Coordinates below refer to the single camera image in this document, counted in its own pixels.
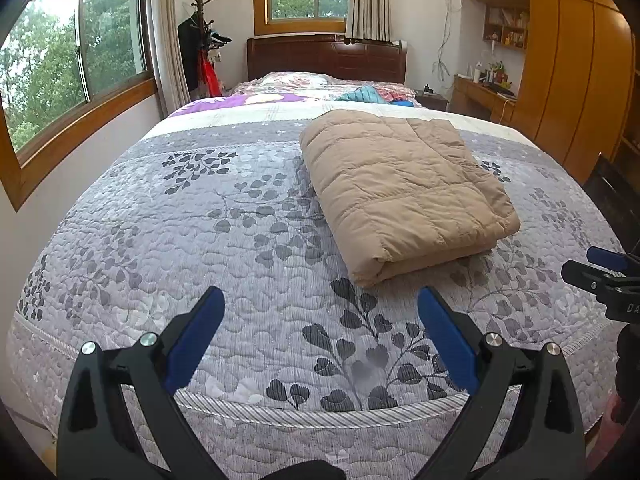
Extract grey floral quilted bedspread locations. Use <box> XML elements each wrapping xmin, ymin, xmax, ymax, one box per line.
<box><xmin>6</xmin><ymin>101</ymin><xmax>620</xmax><ymax>479</ymax></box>

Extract orange wooden wardrobe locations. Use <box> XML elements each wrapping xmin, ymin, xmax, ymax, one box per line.
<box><xmin>480</xmin><ymin>0</ymin><xmax>637</xmax><ymax>182</ymax></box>

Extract beige quilted down coat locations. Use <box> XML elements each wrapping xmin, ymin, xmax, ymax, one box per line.
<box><xmin>299</xmin><ymin>110</ymin><xmax>521</xmax><ymax>288</ymax></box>

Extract striped rear curtain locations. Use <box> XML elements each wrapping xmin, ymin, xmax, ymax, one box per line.
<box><xmin>345</xmin><ymin>0</ymin><xmax>392</xmax><ymax>42</ymax></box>

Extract dark wooden headboard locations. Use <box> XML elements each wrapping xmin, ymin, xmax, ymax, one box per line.
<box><xmin>246</xmin><ymin>35</ymin><xmax>408</xmax><ymax>84</ymax></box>

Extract teal garment on bed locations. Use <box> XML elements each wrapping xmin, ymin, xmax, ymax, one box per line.
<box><xmin>336</xmin><ymin>84</ymin><xmax>387</xmax><ymax>104</ymax></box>

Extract wooden desk with clutter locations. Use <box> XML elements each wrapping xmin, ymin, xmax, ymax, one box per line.
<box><xmin>447</xmin><ymin>74</ymin><xmax>516</xmax><ymax>126</ymax></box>

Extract dark chair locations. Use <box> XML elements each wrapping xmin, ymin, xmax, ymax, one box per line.
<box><xmin>582</xmin><ymin>154</ymin><xmax>639</xmax><ymax>254</ymax></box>

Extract wall shelf with items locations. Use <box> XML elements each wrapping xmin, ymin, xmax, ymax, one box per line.
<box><xmin>483</xmin><ymin>6</ymin><xmax>529</xmax><ymax>51</ymax></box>

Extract coat stand with clothes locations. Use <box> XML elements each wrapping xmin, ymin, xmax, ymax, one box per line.
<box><xmin>178</xmin><ymin>0</ymin><xmax>232</xmax><ymax>99</ymax></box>

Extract floral pillow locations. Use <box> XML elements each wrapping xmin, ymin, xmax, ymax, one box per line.
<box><xmin>231</xmin><ymin>72</ymin><xmax>354</xmax><ymax>98</ymax></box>

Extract beige side curtain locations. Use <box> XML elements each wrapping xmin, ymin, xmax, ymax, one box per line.
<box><xmin>145</xmin><ymin>0</ymin><xmax>191</xmax><ymax>117</ymax></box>

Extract large side window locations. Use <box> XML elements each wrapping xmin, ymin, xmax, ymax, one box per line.
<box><xmin>1</xmin><ymin>0</ymin><xmax>156</xmax><ymax>209</ymax></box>

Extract hanging wall cables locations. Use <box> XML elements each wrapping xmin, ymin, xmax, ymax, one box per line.
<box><xmin>432</xmin><ymin>0</ymin><xmax>464</xmax><ymax>84</ymax></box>

